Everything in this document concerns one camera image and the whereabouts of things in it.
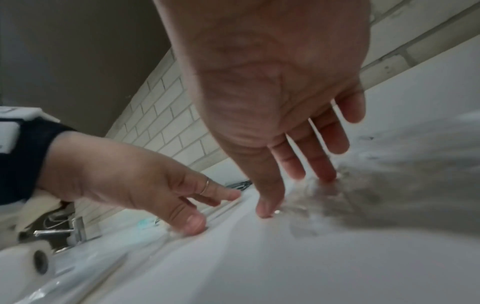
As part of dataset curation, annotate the white wrist camera unit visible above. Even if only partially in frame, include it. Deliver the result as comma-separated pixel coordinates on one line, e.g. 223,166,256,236
0,106,62,155

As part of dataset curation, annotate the person's right hand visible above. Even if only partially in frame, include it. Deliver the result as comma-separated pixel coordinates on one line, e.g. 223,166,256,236
153,0,373,219

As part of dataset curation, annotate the dark wrist strap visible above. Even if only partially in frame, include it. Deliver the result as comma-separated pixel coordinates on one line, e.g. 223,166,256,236
0,117,78,206

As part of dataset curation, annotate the grey translucent plastic sheet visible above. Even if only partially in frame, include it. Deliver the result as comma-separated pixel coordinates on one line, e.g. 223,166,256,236
281,111,480,239

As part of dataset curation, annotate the white ceramic sink basin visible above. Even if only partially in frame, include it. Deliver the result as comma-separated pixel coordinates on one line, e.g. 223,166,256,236
0,237,151,304

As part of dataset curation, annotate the chrome sink faucet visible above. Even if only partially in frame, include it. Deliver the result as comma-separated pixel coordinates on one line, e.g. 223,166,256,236
33,216,88,247

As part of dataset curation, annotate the person's left hand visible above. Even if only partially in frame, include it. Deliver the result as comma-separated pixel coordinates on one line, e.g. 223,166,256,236
39,130,243,237

